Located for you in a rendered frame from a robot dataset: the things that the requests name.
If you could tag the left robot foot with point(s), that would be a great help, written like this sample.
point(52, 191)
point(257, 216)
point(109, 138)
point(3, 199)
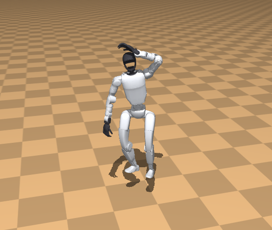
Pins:
point(150, 173)

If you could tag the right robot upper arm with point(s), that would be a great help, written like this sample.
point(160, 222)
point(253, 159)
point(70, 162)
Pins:
point(116, 82)

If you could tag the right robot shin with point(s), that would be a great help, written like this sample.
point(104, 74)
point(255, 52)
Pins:
point(130, 156)

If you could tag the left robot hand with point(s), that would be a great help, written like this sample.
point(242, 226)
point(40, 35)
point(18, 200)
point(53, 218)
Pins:
point(128, 47)

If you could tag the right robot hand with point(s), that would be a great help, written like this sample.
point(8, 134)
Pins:
point(106, 127)

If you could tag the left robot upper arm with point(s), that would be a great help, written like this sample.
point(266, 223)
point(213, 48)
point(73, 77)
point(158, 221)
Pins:
point(148, 72)

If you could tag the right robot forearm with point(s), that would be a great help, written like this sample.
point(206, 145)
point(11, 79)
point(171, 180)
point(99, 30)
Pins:
point(109, 107)

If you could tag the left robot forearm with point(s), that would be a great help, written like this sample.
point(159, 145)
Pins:
point(146, 55)

